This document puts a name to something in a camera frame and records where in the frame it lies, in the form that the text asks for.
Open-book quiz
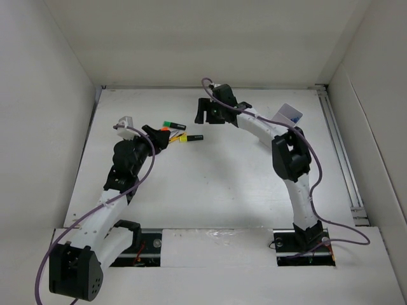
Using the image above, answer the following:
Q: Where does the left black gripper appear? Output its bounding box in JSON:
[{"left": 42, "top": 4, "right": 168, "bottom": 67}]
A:
[{"left": 124, "top": 126, "right": 169, "bottom": 175}]

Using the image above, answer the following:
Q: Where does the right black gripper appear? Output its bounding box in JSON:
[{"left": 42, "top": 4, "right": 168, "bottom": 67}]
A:
[{"left": 195, "top": 98, "right": 225, "bottom": 124}]

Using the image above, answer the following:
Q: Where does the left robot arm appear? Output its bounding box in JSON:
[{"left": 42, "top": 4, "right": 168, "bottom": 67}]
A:
[{"left": 48, "top": 121, "right": 170, "bottom": 301}]

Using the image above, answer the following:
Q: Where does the green highlighter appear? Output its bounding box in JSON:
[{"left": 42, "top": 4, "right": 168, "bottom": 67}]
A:
[{"left": 163, "top": 121, "right": 187, "bottom": 130}]

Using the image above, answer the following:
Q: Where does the purple cable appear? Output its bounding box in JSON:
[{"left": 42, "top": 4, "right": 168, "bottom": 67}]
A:
[
  {"left": 201, "top": 77, "right": 371, "bottom": 259},
  {"left": 34, "top": 124, "right": 157, "bottom": 305}
]

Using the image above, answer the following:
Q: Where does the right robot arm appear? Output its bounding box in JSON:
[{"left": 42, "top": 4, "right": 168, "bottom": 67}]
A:
[{"left": 195, "top": 81, "right": 323, "bottom": 251}]

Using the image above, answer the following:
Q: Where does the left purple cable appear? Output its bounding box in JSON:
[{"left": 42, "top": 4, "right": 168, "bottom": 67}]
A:
[{"left": 34, "top": 124, "right": 157, "bottom": 305}]

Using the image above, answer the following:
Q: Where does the white divided container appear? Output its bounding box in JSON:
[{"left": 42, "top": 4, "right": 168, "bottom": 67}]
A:
[{"left": 272, "top": 104, "right": 303, "bottom": 127}]

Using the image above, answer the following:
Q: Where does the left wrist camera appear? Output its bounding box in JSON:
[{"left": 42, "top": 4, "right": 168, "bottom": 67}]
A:
[{"left": 116, "top": 116, "right": 135, "bottom": 140}]

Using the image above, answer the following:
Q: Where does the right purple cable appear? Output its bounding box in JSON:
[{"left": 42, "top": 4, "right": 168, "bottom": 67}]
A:
[{"left": 201, "top": 77, "right": 371, "bottom": 259}]

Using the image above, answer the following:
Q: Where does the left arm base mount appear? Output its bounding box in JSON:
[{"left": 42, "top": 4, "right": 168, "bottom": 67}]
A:
[{"left": 111, "top": 220, "right": 163, "bottom": 268}]

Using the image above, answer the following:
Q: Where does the yellow utility knife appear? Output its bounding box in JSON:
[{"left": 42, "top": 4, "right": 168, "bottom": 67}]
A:
[{"left": 169, "top": 133, "right": 185, "bottom": 143}]

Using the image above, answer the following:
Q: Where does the yellow highlighter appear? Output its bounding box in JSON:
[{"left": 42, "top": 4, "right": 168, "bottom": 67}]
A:
[{"left": 179, "top": 135, "right": 204, "bottom": 142}]

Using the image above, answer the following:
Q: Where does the aluminium rail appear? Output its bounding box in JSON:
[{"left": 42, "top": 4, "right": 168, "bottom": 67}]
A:
[{"left": 317, "top": 85, "right": 371, "bottom": 227}]

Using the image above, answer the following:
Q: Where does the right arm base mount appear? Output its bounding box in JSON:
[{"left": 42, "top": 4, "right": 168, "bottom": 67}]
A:
[{"left": 269, "top": 229, "right": 336, "bottom": 267}]

